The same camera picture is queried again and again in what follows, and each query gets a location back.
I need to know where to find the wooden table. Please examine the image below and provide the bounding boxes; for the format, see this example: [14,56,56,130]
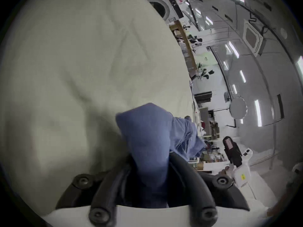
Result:
[169,20,200,78]

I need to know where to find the white and black robot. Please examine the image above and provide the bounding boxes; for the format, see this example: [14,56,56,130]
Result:
[196,68,215,80]

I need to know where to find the bed with pale green sheet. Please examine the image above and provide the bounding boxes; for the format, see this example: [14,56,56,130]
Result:
[0,0,197,223]

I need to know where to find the blue garment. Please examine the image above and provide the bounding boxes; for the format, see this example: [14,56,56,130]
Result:
[115,103,208,209]

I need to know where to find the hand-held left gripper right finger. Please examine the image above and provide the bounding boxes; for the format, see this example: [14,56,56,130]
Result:
[166,152,250,225]

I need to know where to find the round white disc lamp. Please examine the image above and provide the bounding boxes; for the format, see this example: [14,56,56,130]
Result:
[230,97,247,118]

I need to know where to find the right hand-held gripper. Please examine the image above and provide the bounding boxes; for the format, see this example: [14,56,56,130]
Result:
[223,136,258,200]

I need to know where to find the person's right hand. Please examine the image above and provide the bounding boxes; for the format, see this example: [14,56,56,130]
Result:
[218,166,235,178]

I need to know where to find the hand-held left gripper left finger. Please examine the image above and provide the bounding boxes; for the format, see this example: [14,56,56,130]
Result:
[56,154,140,227]

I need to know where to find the white washing machine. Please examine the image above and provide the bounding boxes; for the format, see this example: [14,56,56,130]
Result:
[142,0,181,21]

